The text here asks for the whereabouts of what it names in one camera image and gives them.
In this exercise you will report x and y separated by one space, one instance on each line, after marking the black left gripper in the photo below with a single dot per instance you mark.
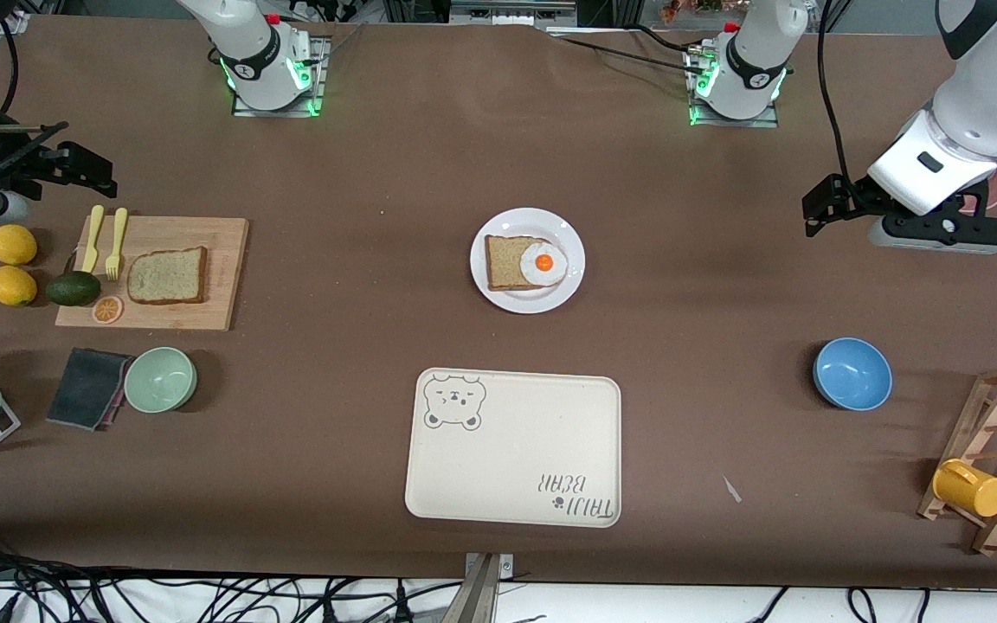
853 196

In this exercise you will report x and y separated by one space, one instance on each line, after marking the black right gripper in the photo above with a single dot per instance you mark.
7 164

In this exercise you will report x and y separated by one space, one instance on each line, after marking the brown bread slice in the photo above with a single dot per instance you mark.
168 275
503 260

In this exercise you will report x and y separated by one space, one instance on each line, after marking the fried egg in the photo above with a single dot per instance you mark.
543 264

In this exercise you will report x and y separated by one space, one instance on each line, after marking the round white plate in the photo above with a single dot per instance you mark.
533 298

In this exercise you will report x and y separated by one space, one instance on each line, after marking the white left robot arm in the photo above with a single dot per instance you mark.
983 86

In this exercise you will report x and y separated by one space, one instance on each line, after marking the pale yellow plastic knife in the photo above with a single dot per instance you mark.
93 238

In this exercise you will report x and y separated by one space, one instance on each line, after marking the pale yellow plastic fork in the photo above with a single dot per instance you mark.
116 251

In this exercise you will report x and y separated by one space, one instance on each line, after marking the yellow lemon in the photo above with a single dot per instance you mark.
14 244
11 285

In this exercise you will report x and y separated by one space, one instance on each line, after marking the dark green avocado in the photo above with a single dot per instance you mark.
74 288

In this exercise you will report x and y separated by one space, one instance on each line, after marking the orange fruit slice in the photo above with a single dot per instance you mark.
107 310

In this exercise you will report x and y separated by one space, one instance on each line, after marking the wooden cutting board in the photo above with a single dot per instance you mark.
221 260

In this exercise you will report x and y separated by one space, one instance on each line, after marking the blue bowl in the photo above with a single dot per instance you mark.
853 374

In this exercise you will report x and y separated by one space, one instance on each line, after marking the dark grey folded cloth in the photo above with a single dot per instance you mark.
83 389

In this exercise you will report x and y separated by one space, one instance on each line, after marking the pale green bowl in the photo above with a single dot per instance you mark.
161 379

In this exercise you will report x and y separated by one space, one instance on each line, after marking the small white tape scrap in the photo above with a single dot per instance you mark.
731 489

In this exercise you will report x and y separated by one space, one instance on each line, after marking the yellow mug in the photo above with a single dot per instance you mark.
970 489

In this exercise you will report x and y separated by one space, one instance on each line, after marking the grey equipment box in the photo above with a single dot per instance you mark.
507 13

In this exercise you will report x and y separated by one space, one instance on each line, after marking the cream bear print tray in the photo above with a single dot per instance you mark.
511 459

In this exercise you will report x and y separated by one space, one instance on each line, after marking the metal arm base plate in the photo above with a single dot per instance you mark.
247 111
767 123

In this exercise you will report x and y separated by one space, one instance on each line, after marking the aluminium frame rail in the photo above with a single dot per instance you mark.
12 24

